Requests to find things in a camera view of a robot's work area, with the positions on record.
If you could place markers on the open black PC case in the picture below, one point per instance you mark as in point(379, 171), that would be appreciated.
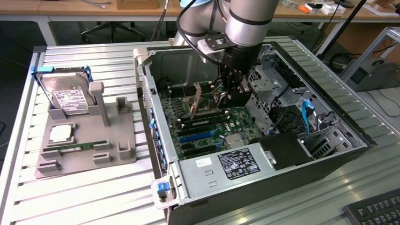
point(219, 206)

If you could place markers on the black keyboard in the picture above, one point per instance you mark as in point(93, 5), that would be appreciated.
point(375, 211)

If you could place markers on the green motherboard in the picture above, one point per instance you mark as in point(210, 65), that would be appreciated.
point(243, 117)

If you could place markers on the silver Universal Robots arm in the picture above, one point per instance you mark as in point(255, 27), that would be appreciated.
point(250, 28)

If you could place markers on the thin locking lever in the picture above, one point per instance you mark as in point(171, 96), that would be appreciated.
point(183, 90)

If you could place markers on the white box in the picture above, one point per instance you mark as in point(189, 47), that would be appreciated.
point(337, 9)

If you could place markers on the black RAM stick with label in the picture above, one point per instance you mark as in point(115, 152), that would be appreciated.
point(203, 122)

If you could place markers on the graphics card with silver bracket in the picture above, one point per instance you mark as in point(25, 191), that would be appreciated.
point(197, 100)

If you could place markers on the orange box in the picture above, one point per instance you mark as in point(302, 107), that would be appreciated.
point(305, 9)

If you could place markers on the long black expansion slot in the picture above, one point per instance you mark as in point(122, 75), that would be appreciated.
point(201, 151)
point(194, 131)

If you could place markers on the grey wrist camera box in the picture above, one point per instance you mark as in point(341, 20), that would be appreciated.
point(213, 48)

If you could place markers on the grey power supply unit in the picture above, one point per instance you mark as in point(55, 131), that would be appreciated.
point(201, 180)

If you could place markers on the hard disk in blue carrier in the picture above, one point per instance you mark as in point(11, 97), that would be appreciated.
point(67, 98)

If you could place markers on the black fan shroud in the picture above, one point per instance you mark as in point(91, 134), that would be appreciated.
point(282, 150)

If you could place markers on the grey equipment box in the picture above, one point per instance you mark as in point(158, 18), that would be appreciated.
point(375, 75)

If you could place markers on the black office chair base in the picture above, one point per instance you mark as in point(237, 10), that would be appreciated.
point(115, 28)

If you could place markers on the silver perforated bracket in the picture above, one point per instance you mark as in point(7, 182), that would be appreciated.
point(325, 143)

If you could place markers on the silver CPU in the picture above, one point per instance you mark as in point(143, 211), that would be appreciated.
point(61, 134)

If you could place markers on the black tripod pole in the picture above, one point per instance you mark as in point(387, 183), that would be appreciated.
point(341, 30)

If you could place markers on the green RAM stick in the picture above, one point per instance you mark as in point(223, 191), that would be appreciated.
point(78, 146)

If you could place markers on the aluminium profile frame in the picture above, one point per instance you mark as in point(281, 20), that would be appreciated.
point(386, 32)

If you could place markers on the blue expansion slot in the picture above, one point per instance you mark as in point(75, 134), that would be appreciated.
point(195, 137)

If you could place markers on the silver drive cage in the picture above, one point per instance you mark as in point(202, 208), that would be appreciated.
point(269, 86)

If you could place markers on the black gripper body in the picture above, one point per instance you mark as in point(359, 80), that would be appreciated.
point(241, 58)

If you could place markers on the silver chipset heatsink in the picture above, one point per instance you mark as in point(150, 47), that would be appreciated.
point(234, 141)

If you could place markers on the grey parts rack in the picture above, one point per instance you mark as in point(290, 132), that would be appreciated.
point(87, 126)

